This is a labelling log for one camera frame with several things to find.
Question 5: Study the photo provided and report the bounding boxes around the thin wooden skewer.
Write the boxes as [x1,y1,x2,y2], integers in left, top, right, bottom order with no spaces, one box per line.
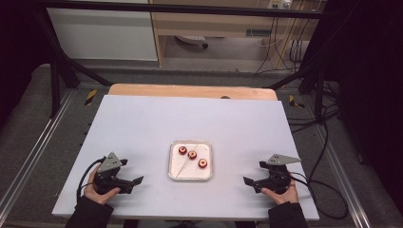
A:
[175,144,200,179]

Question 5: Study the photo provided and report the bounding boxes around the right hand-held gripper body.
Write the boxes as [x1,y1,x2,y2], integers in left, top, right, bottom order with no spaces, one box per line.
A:
[253,153,301,195]

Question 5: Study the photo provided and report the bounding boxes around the white power strip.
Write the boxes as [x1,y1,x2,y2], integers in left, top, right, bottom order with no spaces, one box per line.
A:
[268,0,293,10]

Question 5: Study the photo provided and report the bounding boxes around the white chair base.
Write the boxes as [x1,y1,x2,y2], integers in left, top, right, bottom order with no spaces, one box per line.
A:
[175,35,209,49]

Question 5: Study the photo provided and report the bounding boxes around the black metal frame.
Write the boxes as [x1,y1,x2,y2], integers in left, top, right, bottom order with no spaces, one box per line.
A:
[31,0,336,124]

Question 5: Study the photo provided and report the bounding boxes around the black floor cables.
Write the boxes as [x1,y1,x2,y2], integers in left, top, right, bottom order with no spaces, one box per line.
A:
[286,80,341,134]

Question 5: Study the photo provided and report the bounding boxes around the bundle of black cables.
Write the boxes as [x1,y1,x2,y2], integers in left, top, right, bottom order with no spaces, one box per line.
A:
[255,15,317,75]

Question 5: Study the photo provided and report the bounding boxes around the hand-held gripper black cable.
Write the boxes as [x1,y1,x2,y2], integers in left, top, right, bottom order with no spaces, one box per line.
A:
[75,157,107,207]
[289,171,350,220]

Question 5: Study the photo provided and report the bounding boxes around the black curtain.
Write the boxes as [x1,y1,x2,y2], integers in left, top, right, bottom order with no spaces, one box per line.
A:
[322,0,403,207]
[0,0,51,127]

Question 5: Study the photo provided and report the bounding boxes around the white board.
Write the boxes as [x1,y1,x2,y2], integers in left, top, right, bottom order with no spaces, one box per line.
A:
[51,94,320,221]

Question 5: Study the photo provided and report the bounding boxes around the right hand-held gripper black cable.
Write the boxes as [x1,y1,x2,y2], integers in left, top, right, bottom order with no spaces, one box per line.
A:
[289,171,350,220]

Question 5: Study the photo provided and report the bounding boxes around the left hand-held gripper black cable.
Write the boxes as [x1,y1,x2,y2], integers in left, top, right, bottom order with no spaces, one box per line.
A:
[75,157,107,207]

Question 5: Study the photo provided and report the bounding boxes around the person's left hand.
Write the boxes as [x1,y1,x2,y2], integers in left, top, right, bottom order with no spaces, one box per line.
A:
[84,164,122,206]

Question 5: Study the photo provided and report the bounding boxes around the white square tray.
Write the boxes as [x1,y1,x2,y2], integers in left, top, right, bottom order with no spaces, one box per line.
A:
[167,140,214,182]

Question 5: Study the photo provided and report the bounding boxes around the light wooden desk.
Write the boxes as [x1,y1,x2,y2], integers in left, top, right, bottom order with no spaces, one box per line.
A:
[148,0,327,69]

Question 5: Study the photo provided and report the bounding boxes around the aluminium rail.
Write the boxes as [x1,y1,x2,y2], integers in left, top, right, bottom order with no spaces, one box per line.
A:
[0,89,77,217]
[312,126,372,228]

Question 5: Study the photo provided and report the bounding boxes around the white cabinet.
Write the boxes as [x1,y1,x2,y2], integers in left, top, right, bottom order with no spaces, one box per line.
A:
[47,0,159,62]

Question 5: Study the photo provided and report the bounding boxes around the person's right hand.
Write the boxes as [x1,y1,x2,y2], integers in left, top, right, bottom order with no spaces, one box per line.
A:
[260,173,299,206]

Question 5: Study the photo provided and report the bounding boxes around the wooden table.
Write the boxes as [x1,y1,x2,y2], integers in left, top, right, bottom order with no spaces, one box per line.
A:
[107,83,278,102]

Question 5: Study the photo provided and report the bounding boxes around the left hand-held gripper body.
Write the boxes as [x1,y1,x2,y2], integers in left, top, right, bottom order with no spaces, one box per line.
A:
[92,152,134,195]

